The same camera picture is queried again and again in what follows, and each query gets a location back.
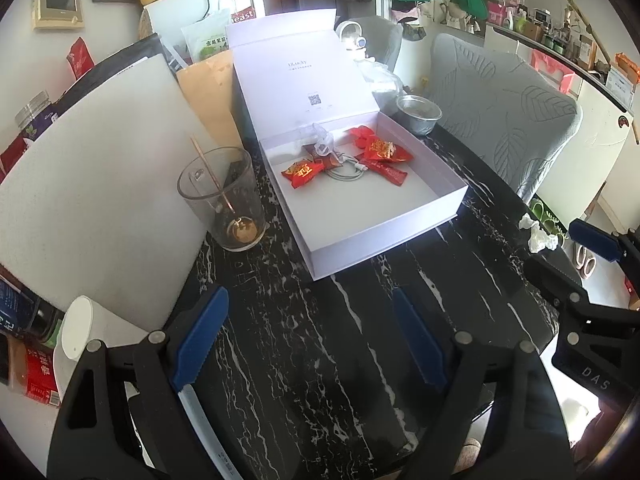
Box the beige wall intercom panel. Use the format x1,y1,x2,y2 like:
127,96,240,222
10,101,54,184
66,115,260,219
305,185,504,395
32,0,83,30

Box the white water jug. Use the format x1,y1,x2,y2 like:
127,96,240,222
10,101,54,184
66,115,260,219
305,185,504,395
335,20,371,61

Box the clear glass cup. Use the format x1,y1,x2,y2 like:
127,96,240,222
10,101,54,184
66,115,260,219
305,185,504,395
176,146,267,252

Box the red gold-print snack packet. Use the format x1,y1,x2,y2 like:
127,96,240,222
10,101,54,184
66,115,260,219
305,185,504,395
281,157,326,190

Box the clear plastic bag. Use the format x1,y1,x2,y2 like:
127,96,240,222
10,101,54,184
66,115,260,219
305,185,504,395
357,57,406,106

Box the narrow red bag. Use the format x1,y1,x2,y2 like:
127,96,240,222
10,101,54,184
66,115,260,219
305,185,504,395
66,37,96,81

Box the white foam board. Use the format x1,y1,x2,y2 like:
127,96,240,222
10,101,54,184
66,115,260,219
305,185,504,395
0,54,236,333

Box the white paper shopping bag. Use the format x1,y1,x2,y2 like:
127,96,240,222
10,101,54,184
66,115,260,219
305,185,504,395
217,0,258,26

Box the bamboo branch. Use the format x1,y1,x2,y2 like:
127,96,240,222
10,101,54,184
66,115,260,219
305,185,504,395
530,0,640,146

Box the pink plastic stool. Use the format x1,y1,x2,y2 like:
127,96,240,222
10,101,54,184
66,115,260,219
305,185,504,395
530,49,576,95

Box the red snack bag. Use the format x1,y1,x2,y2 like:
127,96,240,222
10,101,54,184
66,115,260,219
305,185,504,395
0,135,31,181

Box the small grey leaf-pattern chair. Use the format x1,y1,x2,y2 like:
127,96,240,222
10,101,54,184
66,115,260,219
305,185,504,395
362,15,403,73

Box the dark sauce bottle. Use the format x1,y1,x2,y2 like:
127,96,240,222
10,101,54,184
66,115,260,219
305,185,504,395
0,277,66,346

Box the cream handbag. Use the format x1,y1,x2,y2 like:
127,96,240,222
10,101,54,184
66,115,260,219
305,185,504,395
445,0,468,28

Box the white cabinet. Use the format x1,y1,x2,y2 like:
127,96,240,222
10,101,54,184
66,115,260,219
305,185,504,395
492,25,633,221

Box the row of slippers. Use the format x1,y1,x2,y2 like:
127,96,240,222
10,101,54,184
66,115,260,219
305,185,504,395
529,198,600,281

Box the red ketchup packet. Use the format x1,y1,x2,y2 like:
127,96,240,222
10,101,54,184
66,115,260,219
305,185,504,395
356,157,408,187

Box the white charging cable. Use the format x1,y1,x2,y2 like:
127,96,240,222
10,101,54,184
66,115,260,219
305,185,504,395
320,152,371,181

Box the brown candy packet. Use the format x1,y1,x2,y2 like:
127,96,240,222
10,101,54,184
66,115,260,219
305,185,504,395
302,142,343,167

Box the orange box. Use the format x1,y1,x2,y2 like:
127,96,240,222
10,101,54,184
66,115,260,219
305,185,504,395
612,52,640,86

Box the white fridge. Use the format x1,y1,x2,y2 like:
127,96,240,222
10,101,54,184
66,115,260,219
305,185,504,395
142,0,266,41

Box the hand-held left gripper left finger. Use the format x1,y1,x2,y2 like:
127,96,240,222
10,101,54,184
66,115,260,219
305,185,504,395
47,285,230,480

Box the row of bottles and jars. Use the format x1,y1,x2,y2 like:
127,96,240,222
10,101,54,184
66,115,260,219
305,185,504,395
487,0,608,68

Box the white plastic strip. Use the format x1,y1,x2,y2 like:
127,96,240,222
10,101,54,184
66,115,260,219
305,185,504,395
177,384,240,480

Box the kraft paper envelope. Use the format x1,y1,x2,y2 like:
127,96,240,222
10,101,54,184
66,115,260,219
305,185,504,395
176,50,243,148

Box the gold stirring spoon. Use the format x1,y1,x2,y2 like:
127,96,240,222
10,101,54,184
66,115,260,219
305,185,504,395
189,136,261,241

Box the white paper cup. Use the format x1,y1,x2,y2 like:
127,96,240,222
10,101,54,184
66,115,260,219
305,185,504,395
52,295,153,406

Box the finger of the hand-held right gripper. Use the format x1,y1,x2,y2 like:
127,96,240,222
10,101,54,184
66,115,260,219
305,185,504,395
569,218,640,267
522,255,594,319

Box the red label packet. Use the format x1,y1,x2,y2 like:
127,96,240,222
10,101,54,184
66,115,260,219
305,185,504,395
0,335,61,408

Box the large grey leaf-pattern chair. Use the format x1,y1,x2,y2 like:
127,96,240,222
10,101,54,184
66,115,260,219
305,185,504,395
430,32,583,206

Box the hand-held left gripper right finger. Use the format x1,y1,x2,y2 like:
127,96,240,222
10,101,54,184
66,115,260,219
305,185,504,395
392,287,576,480

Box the white cardboard box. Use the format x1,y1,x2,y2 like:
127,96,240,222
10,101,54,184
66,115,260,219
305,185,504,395
605,67,633,106

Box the clear plastic packet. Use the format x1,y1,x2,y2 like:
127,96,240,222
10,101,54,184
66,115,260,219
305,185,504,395
299,122,335,157

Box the red cartoon snack packet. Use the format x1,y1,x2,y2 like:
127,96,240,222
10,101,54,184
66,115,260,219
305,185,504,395
362,137,416,163

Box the green and white snack bag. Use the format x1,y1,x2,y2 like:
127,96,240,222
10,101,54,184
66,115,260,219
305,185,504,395
180,10,233,63

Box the large crumpled white tissue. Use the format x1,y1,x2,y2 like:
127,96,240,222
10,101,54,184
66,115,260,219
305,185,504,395
527,222,561,253

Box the lavender gift box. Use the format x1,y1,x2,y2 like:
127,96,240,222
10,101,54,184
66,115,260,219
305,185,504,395
225,8,469,282

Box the steel bowl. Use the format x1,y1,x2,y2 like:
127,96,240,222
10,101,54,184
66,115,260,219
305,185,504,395
396,94,443,136

